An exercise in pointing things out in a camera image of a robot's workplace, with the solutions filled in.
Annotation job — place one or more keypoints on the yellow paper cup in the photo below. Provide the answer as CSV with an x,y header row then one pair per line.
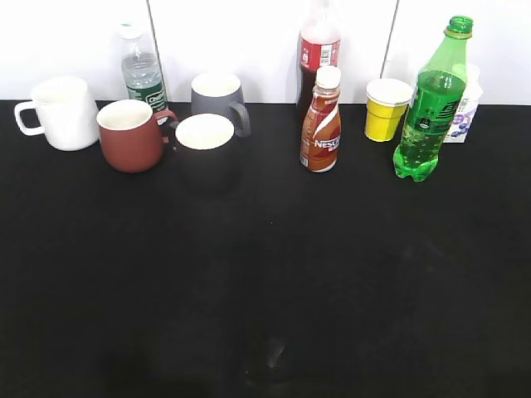
x,y
387,101

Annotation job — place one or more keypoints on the green soda bottle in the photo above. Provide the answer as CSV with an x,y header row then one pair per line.
x,y
440,86

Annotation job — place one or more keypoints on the clear water bottle green label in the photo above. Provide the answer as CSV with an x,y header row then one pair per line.
x,y
140,67

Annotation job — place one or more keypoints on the brown Nescafe coffee bottle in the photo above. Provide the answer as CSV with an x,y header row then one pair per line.
x,y
321,130

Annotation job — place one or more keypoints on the cola bottle red label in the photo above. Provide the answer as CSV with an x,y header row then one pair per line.
x,y
319,45

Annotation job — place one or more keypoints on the black ceramic mug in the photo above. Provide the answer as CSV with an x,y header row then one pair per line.
x,y
208,152

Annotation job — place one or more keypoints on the red ceramic mug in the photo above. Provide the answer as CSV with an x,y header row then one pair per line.
x,y
130,137

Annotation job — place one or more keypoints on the white blueberry milk carton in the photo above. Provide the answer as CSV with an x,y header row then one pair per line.
x,y
467,107

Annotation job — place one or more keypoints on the grey ceramic mug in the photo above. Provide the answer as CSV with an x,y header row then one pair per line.
x,y
220,92

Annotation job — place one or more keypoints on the white ceramic mug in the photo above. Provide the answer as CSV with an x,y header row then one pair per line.
x,y
66,111

